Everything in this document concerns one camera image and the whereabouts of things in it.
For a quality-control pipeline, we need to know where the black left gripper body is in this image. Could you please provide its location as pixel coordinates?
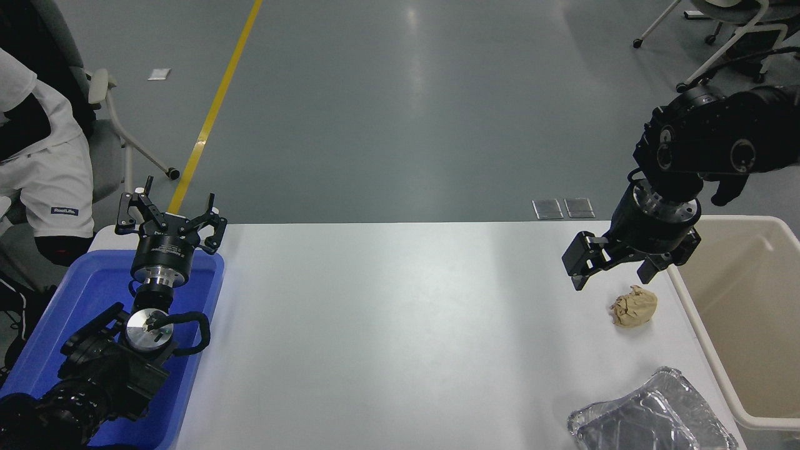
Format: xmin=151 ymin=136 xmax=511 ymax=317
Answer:
xmin=131 ymin=216 xmax=201 ymax=277

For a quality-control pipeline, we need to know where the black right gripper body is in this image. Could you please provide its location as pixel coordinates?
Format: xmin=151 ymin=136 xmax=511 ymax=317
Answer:
xmin=607 ymin=199 xmax=701 ymax=256

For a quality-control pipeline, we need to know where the silver foil plate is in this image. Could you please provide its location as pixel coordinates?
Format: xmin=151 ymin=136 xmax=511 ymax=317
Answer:
xmin=567 ymin=366 xmax=740 ymax=450

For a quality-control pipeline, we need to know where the crumpled tan paper ball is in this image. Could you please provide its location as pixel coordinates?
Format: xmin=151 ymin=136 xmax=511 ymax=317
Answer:
xmin=610 ymin=285 xmax=658 ymax=328

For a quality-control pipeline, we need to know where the grey office chair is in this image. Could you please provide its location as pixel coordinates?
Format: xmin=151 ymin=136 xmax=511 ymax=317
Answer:
xmin=0 ymin=0 xmax=181 ymax=210

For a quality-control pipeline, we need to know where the blue plastic tray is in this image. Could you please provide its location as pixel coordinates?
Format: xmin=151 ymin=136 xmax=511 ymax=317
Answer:
xmin=0 ymin=250 xmax=225 ymax=450

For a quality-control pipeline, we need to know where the seated person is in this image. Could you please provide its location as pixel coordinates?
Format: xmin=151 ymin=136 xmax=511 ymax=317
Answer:
xmin=0 ymin=47 xmax=96 ymax=373

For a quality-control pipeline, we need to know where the large pale bin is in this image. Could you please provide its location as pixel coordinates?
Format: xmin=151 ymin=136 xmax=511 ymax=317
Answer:
xmin=667 ymin=216 xmax=800 ymax=432

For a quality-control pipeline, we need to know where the white-framed wheeled chair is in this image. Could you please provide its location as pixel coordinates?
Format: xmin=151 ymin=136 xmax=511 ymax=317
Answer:
xmin=632 ymin=0 xmax=800 ymax=94

